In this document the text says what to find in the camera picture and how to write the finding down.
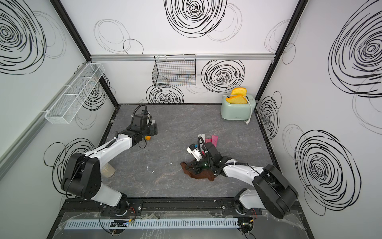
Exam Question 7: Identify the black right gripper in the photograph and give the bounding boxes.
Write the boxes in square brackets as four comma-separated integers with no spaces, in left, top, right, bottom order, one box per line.
[184,158,214,174]

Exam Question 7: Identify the brown cloth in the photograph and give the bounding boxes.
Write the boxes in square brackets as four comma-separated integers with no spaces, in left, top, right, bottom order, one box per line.
[181,160,216,182]

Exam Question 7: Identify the magenta toothpaste tube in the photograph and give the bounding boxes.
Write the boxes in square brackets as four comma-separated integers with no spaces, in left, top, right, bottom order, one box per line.
[211,135,218,147]

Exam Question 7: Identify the white pink-cap toothpaste tube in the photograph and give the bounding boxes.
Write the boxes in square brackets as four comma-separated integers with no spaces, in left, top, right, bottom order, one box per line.
[198,133,206,141]

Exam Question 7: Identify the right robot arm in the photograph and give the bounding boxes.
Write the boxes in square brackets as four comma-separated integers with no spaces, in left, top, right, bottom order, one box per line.
[181,142,298,219]

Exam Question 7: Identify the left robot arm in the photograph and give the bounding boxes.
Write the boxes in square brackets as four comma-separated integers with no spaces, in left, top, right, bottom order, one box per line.
[61,113,158,210]

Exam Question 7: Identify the mint green toaster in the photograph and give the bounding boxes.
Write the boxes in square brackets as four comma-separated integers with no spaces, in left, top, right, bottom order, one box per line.
[220,95,256,120]

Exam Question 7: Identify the beige sponge roll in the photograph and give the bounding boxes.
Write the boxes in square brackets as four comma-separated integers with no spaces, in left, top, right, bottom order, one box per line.
[100,163,115,178]

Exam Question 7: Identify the yellow toast slice front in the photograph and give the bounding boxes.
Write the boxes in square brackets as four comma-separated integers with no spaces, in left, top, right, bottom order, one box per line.
[225,95,248,105]

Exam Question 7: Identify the yellow toast slice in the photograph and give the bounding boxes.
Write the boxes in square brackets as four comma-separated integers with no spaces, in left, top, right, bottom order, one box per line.
[231,87,247,97]
[225,95,248,105]

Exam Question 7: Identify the yellow toast slice back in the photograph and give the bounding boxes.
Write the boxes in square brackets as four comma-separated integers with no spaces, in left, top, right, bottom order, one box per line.
[231,87,247,97]

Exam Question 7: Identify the black corrugated cable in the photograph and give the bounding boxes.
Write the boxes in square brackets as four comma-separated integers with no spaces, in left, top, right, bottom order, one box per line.
[131,104,153,124]

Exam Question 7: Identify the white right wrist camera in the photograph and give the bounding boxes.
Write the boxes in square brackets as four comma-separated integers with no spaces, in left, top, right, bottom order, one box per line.
[187,143,203,161]

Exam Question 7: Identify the white toaster cable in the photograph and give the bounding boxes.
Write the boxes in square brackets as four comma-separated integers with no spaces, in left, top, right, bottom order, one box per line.
[226,95,254,125]

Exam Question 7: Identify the black wire wall basket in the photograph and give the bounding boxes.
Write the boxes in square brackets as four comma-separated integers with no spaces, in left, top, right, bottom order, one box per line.
[151,54,197,87]

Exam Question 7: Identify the white wire wall basket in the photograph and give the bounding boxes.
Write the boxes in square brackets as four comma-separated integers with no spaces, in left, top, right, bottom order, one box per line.
[44,63,105,124]

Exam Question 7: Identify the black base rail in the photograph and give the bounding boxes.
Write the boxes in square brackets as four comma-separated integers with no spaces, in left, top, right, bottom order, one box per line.
[59,197,302,217]

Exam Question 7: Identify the grey slotted cable duct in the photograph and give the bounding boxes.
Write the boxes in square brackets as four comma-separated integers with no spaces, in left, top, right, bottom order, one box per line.
[64,218,240,231]

